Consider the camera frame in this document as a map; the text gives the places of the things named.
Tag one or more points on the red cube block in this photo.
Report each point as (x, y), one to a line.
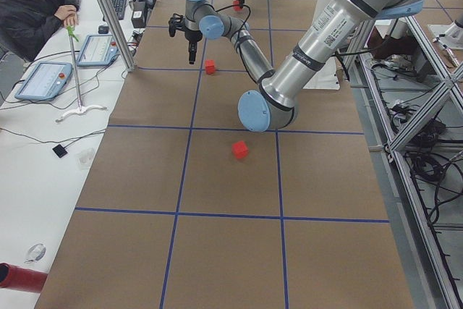
(237, 6)
(240, 149)

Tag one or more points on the red cube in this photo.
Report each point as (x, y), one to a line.
(210, 66)

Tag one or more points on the black box with label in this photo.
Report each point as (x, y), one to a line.
(139, 14)

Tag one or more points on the black keyboard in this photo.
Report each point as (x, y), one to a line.
(119, 7)

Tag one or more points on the black computer mouse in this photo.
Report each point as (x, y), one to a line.
(103, 29)

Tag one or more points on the blue teach pendant far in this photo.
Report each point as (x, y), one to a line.
(97, 51)

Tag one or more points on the blue teach pendant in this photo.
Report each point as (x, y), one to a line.
(97, 51)
(45, 82)

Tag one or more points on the grabber stick tool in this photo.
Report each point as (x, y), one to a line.
(81, 109)

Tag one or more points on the blue teach pendant near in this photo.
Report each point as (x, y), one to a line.
(45, 82)

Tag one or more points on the clear plastic cup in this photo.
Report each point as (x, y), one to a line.
(85, 158)

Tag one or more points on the brown paper table mat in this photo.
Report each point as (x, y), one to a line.
(169, 218)

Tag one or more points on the person in black jacket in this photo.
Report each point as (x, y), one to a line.
(29, 24)

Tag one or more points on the small black square pad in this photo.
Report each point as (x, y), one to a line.
(60, 151)

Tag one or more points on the red cylinder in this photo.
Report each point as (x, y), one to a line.
(22, 279)

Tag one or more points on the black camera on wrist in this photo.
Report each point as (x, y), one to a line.
(176, 23)

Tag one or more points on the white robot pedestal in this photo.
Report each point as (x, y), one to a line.
(326, 78)

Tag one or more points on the aluminium frame post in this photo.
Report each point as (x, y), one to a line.
(117, 32)

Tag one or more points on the aluminium truss frame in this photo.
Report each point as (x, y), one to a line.
(411, 69)

